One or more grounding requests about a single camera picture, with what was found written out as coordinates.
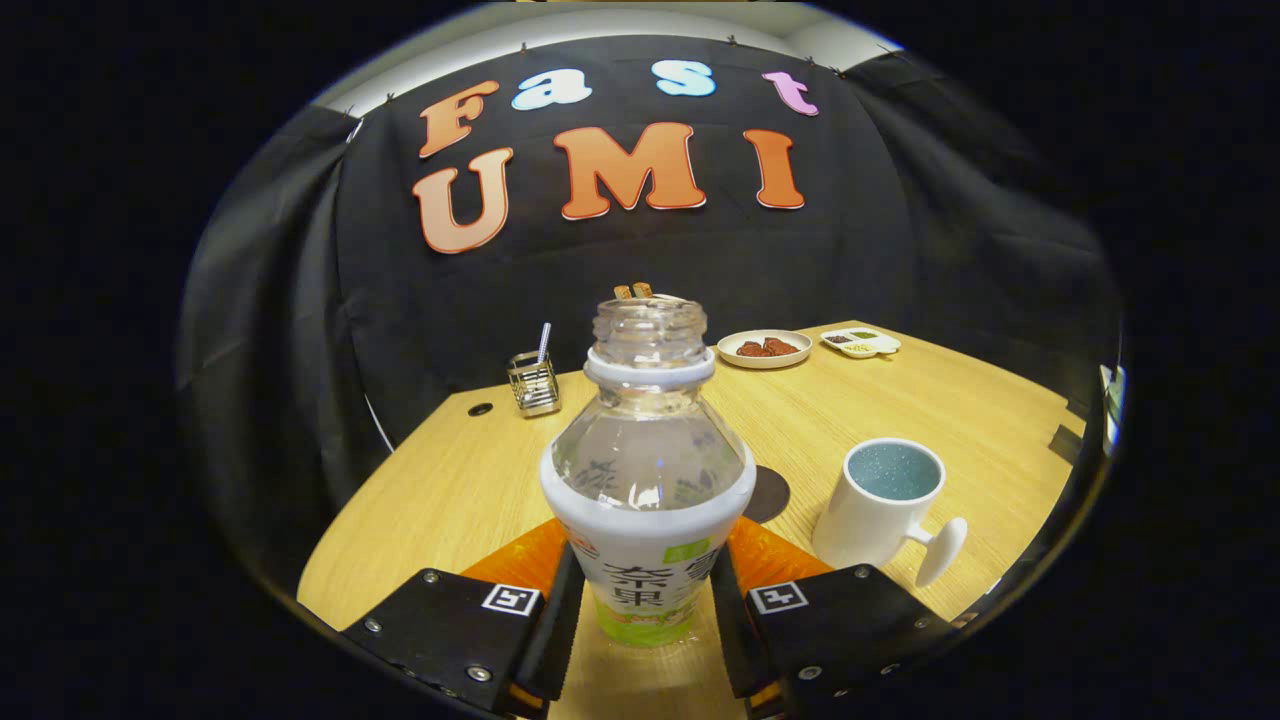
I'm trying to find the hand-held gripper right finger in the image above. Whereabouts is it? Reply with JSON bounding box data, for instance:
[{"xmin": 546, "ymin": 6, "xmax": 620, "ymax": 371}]
[{"xmin": 708, "ymin": 515, "xmax": 961, "ymax": 719}]

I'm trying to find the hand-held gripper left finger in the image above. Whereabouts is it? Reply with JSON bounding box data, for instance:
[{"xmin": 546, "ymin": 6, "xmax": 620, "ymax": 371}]
[{"xmin": 340, "ymin": 517, "xmax": 586, "ymax": 719}]

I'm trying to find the clear plastic juice bottle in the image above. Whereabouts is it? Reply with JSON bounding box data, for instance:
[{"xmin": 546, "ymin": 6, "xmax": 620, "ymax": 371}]
[{"xmin": 540, "ymin": 296, "xmax": 758, "ymax": 649}]

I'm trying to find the dark round coaster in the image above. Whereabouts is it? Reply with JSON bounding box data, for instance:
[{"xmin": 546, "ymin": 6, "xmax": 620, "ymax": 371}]
[{"xmin": 745, "ymin": 465, "xmax": 792, "ymax": 525}]

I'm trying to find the white cup with blue inside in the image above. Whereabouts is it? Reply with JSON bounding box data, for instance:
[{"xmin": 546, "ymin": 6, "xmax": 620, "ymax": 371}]
[{"xmin": 811, "ymin": 437, "xmax": 969, "ymax": 589}]

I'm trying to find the wooden table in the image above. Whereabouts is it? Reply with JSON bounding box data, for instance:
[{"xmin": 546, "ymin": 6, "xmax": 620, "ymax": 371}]
[{"xmin": 297, "ymin": 320, "xmax": 1086, "ymax": 720}]

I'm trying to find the round white plate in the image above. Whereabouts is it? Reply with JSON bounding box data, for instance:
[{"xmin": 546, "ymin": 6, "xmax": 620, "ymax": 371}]
[{"xmin": 717, "ymin": 330, "xmax": 814, "ymax": 370}]

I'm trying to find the white divided dish with seeds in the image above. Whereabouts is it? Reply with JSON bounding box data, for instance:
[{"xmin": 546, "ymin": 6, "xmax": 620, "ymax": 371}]
[{"xmin": 820, "ymin": 327, "xmax": 902, "ymax": 359}]

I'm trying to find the metal wire utensil holder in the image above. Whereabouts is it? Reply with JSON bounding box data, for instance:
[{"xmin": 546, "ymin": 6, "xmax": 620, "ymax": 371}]
[{"xmin": 506, "ymin": 351, "xmax": 562, "ymax": 418}]

